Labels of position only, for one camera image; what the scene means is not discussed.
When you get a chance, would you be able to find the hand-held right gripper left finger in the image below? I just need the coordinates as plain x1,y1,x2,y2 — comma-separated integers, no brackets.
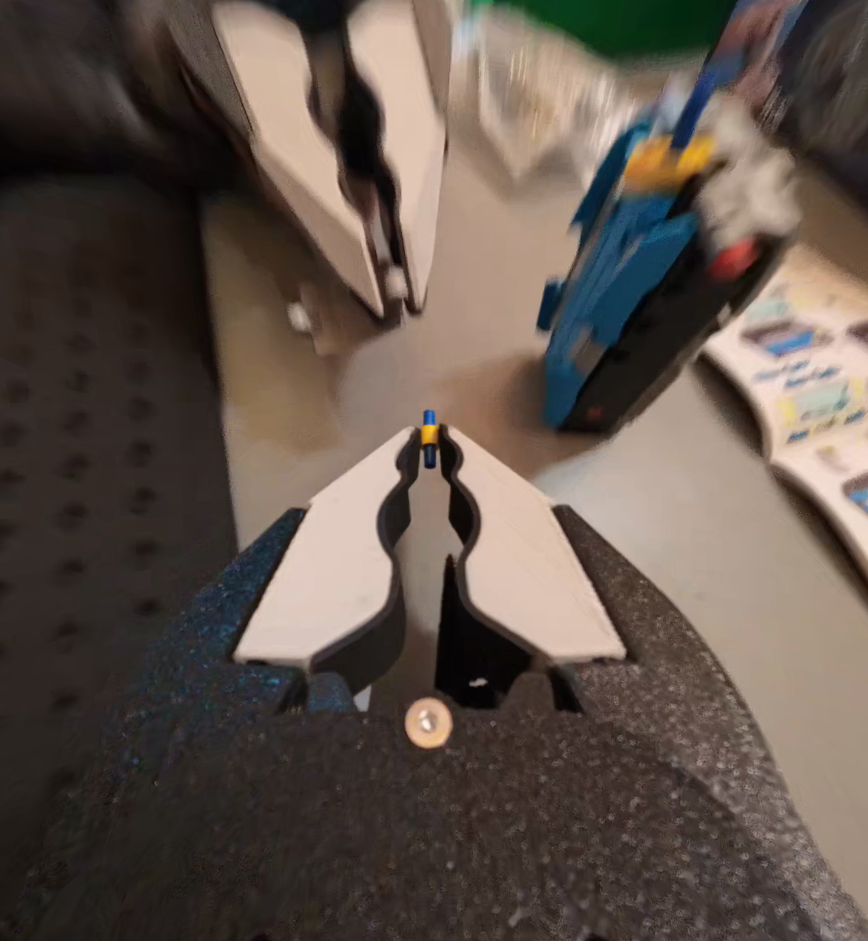
232,425,426,695

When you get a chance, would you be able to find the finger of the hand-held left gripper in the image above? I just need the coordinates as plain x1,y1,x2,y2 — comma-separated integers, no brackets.
209,0,398,321
346,0,453,316

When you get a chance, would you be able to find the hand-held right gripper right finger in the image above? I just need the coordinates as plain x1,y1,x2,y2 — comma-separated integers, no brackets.
437,425,627,675

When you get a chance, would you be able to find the grey curved panel piece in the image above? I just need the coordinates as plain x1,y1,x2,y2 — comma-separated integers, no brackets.
287,283,376,357

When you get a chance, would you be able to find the grey desk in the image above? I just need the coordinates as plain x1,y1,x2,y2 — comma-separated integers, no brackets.
198,44,868,935

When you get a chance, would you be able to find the clear plastic bag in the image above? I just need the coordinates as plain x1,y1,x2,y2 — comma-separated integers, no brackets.
452,15,641,185

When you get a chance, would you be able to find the person's grey sweater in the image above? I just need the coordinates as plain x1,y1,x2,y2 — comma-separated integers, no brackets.
0,0,207,199

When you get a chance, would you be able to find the green box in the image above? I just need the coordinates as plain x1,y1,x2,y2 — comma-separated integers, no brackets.
471,0,736,58

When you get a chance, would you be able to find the blue and black brick model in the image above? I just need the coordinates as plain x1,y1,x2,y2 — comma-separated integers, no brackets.
537,70,806,435

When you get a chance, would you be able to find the building instruction booklet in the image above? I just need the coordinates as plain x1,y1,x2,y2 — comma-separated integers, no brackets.
698,246,868,641

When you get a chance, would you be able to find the blue printed kit box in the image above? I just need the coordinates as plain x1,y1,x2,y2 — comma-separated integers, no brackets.
702,0,868,222

